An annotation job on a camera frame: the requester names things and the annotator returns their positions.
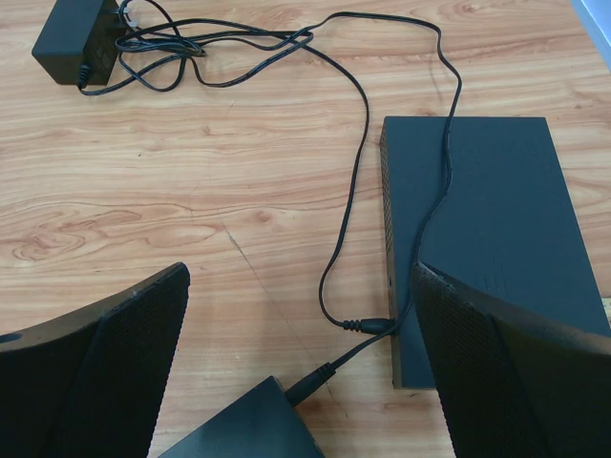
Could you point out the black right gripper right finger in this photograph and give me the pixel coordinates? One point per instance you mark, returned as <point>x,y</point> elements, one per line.
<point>511,383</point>

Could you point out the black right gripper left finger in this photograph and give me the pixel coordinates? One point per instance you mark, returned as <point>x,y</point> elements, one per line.
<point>90,383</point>

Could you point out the black network switch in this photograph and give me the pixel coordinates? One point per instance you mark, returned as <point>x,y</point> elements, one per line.
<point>503,220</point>
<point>261,423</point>

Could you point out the small black power adapter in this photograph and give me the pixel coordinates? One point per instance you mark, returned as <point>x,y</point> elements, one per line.
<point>77,45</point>

